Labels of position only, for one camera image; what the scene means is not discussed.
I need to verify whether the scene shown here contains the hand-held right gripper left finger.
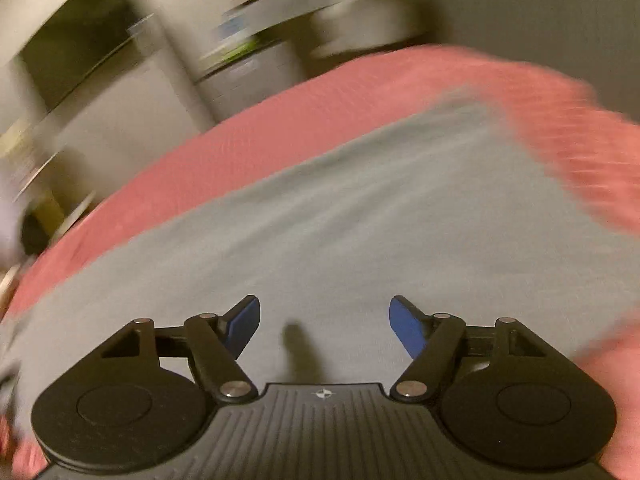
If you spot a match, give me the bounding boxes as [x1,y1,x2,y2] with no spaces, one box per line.
[102,295,261,404]

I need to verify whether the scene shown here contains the green packet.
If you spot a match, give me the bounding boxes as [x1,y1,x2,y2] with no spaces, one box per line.
[212,42,261,65]

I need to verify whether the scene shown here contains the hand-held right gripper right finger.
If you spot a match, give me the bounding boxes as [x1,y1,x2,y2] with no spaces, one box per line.
[389,295,548,404]

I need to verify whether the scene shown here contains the pink textured blanket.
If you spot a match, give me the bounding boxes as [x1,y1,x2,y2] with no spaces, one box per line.
[0,45,640,480]

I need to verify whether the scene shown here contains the small grey cabinet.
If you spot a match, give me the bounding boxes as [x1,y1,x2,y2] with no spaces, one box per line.
[194,40,307,126]

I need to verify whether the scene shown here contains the grey pants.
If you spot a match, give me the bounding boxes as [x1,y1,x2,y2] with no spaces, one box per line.
[0,87,640,411]

